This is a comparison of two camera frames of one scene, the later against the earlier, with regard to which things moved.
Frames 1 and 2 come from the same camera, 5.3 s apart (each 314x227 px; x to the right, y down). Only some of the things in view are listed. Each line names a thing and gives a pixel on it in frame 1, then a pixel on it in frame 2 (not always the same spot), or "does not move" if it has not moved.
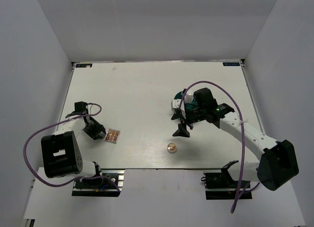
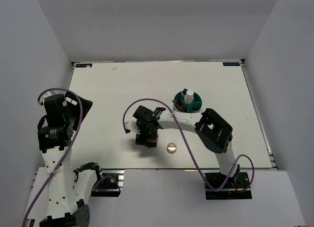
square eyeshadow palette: x=112 y=136 → x=151 y=140
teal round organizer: x=188 y=106 does not move
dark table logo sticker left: x=84 y=65 does not move
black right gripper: x=182 y=131 → x=141 y=139
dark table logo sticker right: x=231 y=63 does not move
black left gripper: x=99 y=128 → x=76 y=107
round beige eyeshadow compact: x=171 y=147 does not move
